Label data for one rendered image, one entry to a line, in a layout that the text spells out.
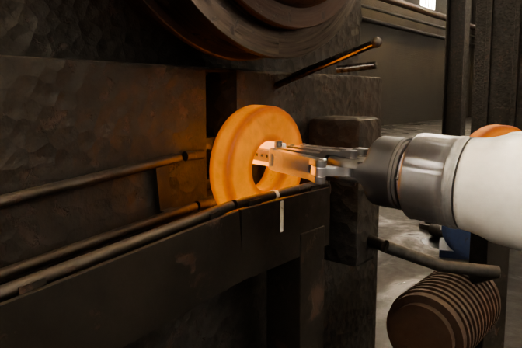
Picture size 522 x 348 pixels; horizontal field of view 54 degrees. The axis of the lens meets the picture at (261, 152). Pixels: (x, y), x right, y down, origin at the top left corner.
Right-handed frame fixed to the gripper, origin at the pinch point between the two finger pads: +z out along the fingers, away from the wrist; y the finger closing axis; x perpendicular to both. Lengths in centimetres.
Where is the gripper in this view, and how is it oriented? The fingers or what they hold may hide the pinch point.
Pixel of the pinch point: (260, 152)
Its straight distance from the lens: 65.3
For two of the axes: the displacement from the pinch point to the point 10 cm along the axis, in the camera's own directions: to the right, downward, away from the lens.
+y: 6.4, -0.9, 7.6
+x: 0.3, -9.9, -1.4
